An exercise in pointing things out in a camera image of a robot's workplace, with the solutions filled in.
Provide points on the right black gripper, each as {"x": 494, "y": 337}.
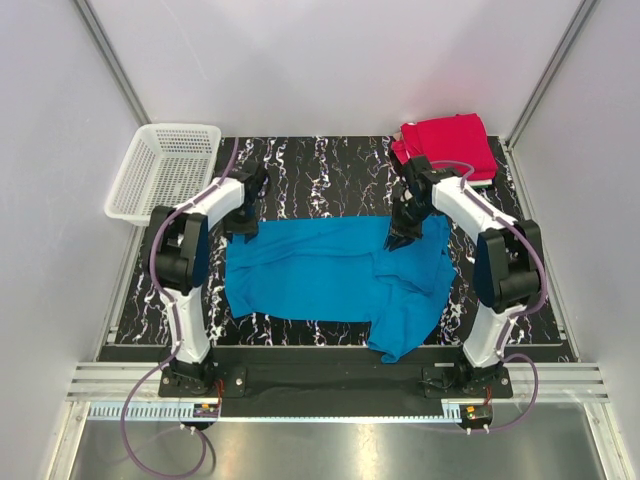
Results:
{"x": 407, "y": 235}

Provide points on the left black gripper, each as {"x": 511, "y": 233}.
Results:
{"x": 249, "y": 229}

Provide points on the blue t shirt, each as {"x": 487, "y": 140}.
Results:
{"x": 337, "y": 270}

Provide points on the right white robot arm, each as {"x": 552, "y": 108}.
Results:
{"x": 509, "y": 277}

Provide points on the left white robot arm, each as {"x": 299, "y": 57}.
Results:
{"x": 176, "y": 257}

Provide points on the white plastic basket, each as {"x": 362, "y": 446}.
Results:
{"x": 164, "y": 165}

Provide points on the red folded t shirt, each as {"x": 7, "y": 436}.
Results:
{"x": 455, "y": 141}

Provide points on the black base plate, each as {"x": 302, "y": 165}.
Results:
{"x": 430, "y": 373}

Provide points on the aluminium frame rail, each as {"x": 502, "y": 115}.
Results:
{"x": 111, "y": 389}

